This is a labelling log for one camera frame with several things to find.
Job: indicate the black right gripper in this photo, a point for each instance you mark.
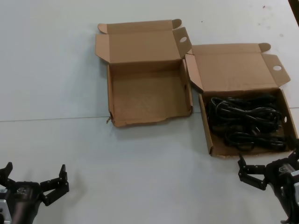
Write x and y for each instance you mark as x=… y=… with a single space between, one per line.
x=280 y=177

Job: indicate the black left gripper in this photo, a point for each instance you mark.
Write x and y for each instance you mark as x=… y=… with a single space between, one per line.
x=23 y=196

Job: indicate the empty brown cardboard box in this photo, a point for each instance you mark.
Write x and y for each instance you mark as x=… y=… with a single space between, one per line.
x=144 y=93

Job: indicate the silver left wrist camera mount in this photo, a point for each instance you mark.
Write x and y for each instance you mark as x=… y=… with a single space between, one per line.
x=4 y=207

